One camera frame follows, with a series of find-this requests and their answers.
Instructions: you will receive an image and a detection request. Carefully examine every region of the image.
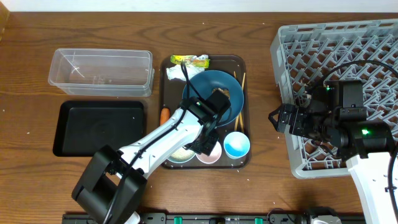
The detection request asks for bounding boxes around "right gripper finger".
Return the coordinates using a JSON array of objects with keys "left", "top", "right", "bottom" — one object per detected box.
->
[
  {"left": 268, "top": 106, "right": 280, "bottom": 120},
  {"left": 268, "top": 117, "right": 279, "bottom": 132}
]

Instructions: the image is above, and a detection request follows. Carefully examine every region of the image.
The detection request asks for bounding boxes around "pink small cup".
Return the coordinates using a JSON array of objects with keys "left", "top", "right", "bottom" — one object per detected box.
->
[{"left": 196, "top": 142, "right": 222, "bottom": 164}]

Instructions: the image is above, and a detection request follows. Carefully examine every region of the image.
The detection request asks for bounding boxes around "blue small cup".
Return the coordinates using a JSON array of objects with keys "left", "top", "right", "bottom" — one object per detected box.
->
[{"left": 223, "top": 131, "right": 251, "bottom": 159}]

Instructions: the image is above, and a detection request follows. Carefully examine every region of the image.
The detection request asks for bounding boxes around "brown food scrap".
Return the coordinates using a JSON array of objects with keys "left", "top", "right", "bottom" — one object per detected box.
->
[{"left": 211, "top": 88, "right": 231, "bottom": 100}]

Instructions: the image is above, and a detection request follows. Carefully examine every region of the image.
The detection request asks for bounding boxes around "dark blue plate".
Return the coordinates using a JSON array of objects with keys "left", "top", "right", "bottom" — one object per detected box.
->
[{"left": 177, "top": 70, "right": 244, "bottom": 127}]

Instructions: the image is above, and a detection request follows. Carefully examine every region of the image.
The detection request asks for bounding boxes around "yellow green snack wrapper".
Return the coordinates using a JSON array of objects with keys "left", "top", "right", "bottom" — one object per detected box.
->
[{"left": 170, "top": 55, "right": 210, "bottom": 68}]

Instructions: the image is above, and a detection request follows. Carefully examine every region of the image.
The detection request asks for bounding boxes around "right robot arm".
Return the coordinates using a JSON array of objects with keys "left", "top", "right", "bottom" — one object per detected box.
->
[{"left": 268, "top": 80, "right": 397, "bottom": 223}]

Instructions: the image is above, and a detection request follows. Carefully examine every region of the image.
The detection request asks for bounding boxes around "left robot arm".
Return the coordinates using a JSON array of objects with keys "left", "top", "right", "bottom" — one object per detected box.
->
[{"left": 72, "top": 90, "right": 231, "bottom": 224}]

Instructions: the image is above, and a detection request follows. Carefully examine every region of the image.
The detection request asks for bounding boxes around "grey dishwasher rack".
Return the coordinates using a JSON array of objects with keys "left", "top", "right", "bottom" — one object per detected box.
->
[{"left": 269, "top": 18, "right": 398, "bottom": 180}]

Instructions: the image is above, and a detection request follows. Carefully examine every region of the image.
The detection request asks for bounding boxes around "black waste tray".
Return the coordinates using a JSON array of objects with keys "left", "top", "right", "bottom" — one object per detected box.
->
[{"left": 53, "top": 101, "right": 144, "bottom": 157}]

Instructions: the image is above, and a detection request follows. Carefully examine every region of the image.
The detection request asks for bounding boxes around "light blue rice bowl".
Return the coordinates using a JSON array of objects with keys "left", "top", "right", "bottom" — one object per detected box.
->
[{"left": 168, "top": 147, "right": 196, "bottom": 163}]

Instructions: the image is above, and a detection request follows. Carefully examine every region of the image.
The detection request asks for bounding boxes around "orange carrot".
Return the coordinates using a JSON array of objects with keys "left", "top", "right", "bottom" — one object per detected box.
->
[{"left": 159, "top": 108, "right": 170, "bottom": 126}]

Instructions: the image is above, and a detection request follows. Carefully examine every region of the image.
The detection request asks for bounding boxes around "brown serving tray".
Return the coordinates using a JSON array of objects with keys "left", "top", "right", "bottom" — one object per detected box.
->
[{"left": 159, "top": 55, "right": 251, "bottom": 170}]

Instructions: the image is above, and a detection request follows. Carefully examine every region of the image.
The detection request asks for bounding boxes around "crumpled white napkin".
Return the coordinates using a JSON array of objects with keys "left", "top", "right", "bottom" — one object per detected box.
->
[{"left": 166, "top": 65, "right": 205, "bottom": 81}]

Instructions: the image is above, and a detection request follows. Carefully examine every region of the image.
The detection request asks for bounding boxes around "clear plastic bin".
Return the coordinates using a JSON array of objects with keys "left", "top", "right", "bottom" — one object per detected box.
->
[{"left": 48, "top": 49, "right": 154, "bottom": 97}]

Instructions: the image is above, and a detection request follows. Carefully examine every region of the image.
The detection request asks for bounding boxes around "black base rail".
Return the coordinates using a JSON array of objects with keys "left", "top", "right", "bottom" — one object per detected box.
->
[{"left": 61, "top": 213, "right": 366, "bottom": 224}]

